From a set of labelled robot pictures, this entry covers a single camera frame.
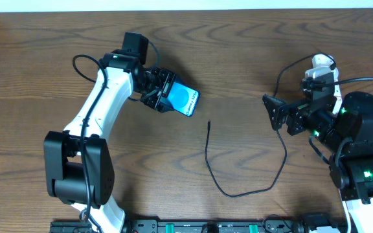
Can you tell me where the white USB charger plug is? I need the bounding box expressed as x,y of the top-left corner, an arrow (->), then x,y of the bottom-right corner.
304,66 -> 339,82

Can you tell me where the black USB charging cable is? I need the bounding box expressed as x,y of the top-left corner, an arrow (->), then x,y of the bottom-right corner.
204,52 -> 337,199

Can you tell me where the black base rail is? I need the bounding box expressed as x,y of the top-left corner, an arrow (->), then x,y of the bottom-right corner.
49,219 -> 349,233

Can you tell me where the blue Galaxy smartphone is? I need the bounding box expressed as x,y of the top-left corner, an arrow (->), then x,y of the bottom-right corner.
167,82 -> 200,117

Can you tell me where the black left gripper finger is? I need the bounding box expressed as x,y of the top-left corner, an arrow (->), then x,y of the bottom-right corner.
174,74 -> 184,85
152,97 -> 175,113

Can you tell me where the white power strip cord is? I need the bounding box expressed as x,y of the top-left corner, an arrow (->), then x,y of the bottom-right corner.
339,190 -> 352,233

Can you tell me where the white power strip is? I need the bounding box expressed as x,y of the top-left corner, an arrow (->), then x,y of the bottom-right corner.
311,54 -> 343,117

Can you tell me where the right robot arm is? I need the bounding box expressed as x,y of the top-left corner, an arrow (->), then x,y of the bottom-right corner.
262,72 -> 373,232

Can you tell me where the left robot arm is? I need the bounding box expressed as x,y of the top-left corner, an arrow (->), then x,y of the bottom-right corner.
43,32 -> 176,232

